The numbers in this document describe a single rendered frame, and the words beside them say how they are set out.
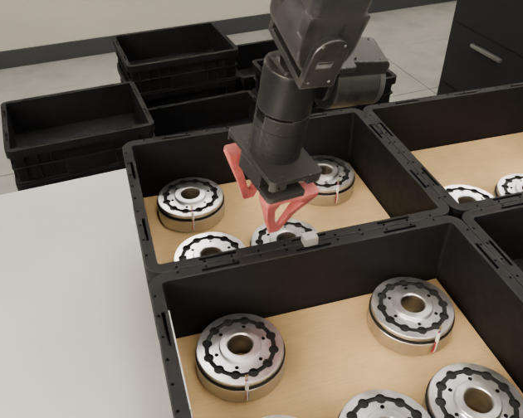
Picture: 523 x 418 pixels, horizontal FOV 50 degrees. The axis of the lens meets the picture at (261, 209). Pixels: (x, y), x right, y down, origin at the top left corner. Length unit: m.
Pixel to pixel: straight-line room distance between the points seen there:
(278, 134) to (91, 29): 3.09
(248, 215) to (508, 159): 0.49
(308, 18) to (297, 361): 0.40
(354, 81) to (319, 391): 0.34
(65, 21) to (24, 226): 2.53
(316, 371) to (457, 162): 0.52
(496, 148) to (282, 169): 0.61
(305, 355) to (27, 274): 0.54
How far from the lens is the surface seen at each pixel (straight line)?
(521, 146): 1.15
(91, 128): 1.85
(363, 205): 0.92
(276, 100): 0.55
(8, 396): 0.89
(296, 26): 0.50
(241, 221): 0.87
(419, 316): 0.71
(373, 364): 0.70
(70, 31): 3.61
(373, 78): 0.59
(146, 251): 0.68
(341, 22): 0.49
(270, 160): 0.59
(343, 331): 0.72
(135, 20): 3.64
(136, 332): 0.90
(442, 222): 0.75
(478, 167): 1.06
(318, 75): 0.51
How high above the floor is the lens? 1.39
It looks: 39 degrees down
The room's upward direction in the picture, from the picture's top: straight up
